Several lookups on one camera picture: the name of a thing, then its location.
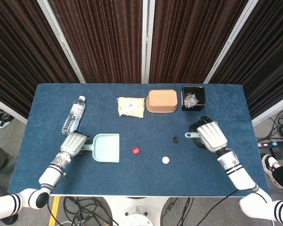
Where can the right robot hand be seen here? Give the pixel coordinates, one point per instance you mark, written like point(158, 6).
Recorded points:
point(211, 136)

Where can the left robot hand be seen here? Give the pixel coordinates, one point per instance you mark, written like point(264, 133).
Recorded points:
point(73, 143)

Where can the mint green hand brush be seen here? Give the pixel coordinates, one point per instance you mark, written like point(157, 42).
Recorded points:
point(191, 134)

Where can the mint green dustpan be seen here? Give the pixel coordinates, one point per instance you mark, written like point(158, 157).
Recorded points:
point(107, 148)

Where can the black bottle cap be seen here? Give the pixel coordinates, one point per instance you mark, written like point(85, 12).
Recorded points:
point(176, 140)

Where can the white bottle cap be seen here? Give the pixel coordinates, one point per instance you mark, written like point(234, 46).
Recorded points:
point(165, 160)

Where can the red bottle cap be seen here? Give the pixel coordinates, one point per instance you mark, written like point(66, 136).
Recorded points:
point(135, 150)

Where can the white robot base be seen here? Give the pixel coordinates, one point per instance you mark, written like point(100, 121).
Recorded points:
point(136, 210)

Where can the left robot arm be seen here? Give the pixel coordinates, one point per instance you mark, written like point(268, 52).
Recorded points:
point(49, 176)

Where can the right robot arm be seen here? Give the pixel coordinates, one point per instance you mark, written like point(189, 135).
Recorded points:
point(238, 175)

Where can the clear plastic water bottle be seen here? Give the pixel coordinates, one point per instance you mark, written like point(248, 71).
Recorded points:
point(74, 115)

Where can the black square box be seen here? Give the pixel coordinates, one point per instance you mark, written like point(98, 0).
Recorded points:
point(201, 107)

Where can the clear plastic wrapper bundle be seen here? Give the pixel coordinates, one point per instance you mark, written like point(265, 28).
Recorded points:
point(190, 100)

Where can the brown rectangular container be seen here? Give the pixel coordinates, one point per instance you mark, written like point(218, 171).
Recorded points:
point(162, 100)

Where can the black and white sneaker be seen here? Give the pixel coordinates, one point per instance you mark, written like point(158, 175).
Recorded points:
point(270, 168)

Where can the yellow snack packet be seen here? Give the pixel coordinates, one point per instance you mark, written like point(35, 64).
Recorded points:
point(130, 107)

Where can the yellow floor tape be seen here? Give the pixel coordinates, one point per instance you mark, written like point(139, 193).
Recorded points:
point(54, 210)

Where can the black foot pedal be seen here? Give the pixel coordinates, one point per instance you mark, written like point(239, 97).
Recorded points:
point(279, 152)

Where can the grey trouser leg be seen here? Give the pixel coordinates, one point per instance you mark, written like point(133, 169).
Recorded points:
point(1, 157)

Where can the blue tablecloth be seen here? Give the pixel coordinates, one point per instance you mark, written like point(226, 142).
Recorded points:
point(141, 179)

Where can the brown pleated curtain panel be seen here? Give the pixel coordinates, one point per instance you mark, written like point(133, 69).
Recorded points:
point(268, 58)
point(103, 40)
point(186, 40)
point(19, 58)

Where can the white partition bottom rail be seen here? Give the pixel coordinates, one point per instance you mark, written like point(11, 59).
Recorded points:
point(9, 110)
point(271, 110)

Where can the white partition post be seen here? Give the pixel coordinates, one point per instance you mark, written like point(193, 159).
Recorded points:
point(231, 42)
point(146, 42)
point(61, 42)

